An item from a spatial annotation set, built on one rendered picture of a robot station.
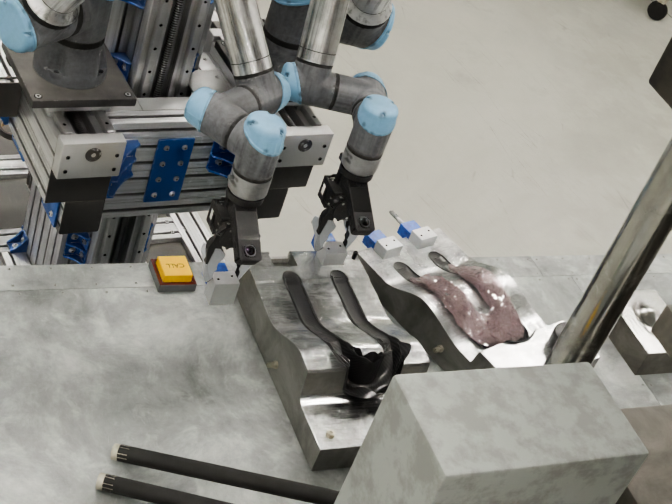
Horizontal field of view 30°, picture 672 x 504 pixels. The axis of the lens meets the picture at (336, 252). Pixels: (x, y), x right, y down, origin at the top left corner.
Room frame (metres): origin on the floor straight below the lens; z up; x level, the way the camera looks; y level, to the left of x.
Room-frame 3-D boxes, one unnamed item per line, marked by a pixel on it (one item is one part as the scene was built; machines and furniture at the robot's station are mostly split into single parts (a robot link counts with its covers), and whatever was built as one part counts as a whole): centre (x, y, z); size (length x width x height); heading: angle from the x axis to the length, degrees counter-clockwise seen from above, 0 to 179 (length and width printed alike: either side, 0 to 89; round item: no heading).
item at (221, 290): (1.87, 0.20, 0.93); 0.13 x 0.05 x 0.05; 34
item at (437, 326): (2.15, -0.32, 0.86); 0.50 x 0.26 x 0.11; 52
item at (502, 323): (2.14, -0.31, 0.90); 0.26 x 0.18 x 0.08; 52
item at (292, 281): (1.89, -0.07, 0.92); 0.35 x 0.16 x 0.09; 34
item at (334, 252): (2.13, 0.03, 0.90); 0.13 x 0.05 x 0.05; 35
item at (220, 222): (1.86, 0.20, 1.09); 0.09 x 0.08 x 0.12; 34
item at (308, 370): (1.88, -0.07, 0.87); 0.50 x 0.26 x 0.14; 34
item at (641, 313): (2.35, -0.72, 0.84); 0.20 x 0.15 x 0.07; 34
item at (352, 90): (2.21, 0.07, 1.21); 0.11 x 0.11 x 0.08; 17
